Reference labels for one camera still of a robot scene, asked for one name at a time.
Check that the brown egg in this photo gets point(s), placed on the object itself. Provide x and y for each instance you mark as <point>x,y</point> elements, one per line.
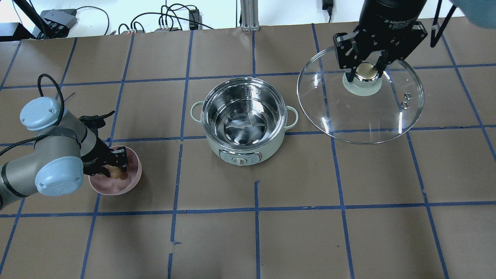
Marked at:
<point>117,173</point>

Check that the glass pot lid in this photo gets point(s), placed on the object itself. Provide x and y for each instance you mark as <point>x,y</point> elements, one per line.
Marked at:
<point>368,110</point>

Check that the pale green electric pot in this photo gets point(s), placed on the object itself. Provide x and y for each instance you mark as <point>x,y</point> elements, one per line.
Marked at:
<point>245,120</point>

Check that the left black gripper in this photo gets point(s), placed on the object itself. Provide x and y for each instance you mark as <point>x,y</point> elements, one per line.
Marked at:
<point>95,152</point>

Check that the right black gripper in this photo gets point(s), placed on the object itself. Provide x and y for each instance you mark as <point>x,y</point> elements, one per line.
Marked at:
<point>391,13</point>

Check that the aluminium frame post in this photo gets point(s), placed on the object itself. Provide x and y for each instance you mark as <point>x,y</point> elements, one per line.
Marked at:
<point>249,15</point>

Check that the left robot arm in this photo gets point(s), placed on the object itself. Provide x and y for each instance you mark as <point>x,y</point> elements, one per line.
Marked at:
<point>66,148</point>

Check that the grey usb hub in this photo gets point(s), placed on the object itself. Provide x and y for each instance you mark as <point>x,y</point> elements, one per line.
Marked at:
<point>65,18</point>

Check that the pink bowl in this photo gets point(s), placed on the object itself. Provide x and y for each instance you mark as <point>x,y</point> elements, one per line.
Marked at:
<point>110,186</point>

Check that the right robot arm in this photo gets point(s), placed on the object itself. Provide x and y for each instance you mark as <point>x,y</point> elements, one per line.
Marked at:
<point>400,12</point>

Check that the black power adapter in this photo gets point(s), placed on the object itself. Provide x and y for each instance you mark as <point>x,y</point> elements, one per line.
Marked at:
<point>195,19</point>

